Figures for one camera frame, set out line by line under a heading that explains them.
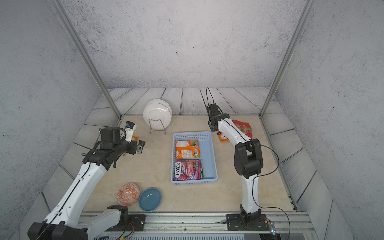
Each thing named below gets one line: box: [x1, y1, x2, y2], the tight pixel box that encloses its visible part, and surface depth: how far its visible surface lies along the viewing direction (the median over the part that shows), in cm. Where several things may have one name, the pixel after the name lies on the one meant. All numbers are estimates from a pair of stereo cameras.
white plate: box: [143, 98, 173, 130], surface depth 106 cm
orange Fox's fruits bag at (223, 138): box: [218, 133, 230, 142], surface depth 107 cm
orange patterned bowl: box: [116, 183, 141, 207], surface depth 82 cm
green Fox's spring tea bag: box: [200, 163, 205, 180], surface depth 88 cm
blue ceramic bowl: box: [139, 187, 162, 212], surface depth 81 cm
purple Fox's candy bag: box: [173, 159, 202, 181], surface depth 86 cm
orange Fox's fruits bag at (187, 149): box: [174, 140, 201, 160], surface depth 98 cm
